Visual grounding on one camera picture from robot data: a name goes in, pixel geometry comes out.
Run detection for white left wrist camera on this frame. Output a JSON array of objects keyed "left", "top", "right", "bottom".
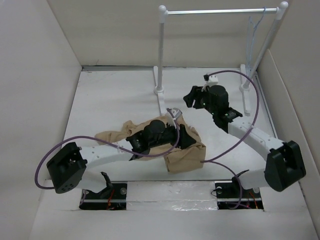
[{"left": 165, "top": 107, "right": 182, "bottom": 126}]

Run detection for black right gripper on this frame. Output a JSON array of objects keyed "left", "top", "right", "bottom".
[{"left": 183, "top": 85, "right": 217, "bottom": 116}]

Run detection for beige t shirt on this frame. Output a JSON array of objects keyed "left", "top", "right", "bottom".
[{"left": 94, "top": 114, "right": 208, "bottom": 175}]

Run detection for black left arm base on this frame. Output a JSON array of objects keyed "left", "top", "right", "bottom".
[{"left": 79, "top": 172, "right": 128, "bottom": 211}]

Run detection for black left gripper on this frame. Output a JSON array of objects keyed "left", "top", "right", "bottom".
[{"left": 148, "top": 119, "right": 195, "bottom": 149}]

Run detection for white clothes rack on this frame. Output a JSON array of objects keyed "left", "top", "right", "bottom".
[{"left": 153, "top": 1, "right": 289, "bottom": 116}]

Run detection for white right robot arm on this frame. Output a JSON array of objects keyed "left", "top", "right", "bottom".
[{"left": 183, "top": 85, "right": 307, "bottom": 197}]

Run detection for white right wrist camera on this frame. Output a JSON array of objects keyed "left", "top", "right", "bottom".
[{"left": 203, "top": 74, "right": 219, "bottom": 87}]

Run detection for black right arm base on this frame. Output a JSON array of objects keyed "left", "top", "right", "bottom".
[{"left": 210, "top": 177, "right": 264, "bottom": 210}]

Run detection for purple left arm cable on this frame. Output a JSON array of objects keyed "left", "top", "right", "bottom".
[{"left": 34, "top": 108, "right": 182, "bottom": 190}]

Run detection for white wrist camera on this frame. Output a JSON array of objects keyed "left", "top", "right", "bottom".
[
  {"left": 165, "top": 107, "right": 182, "bottom": 126},
  {"left": 203, "top": 74, "right": 219, "bottom": 87}
]

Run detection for blue wire hanger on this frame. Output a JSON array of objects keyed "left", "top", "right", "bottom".
[{"left": 245, "top": 7, "right": 266, "bottom": 77}]

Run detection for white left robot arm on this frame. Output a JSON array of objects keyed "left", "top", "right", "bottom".
[{"left": 46, "top": 120, "right": 196, "bottom": 199}]

